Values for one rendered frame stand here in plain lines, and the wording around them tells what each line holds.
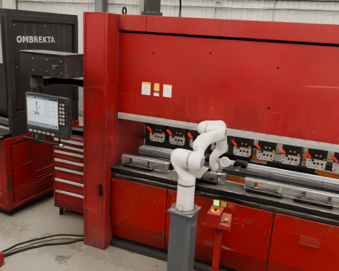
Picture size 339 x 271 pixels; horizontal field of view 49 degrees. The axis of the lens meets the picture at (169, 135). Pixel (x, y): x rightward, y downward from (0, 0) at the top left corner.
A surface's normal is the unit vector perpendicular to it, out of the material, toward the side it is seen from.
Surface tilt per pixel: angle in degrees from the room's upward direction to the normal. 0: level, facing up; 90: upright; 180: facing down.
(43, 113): 90
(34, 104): 90
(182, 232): 90
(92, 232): 91
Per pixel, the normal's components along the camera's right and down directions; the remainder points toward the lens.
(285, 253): -0.37, 0.23
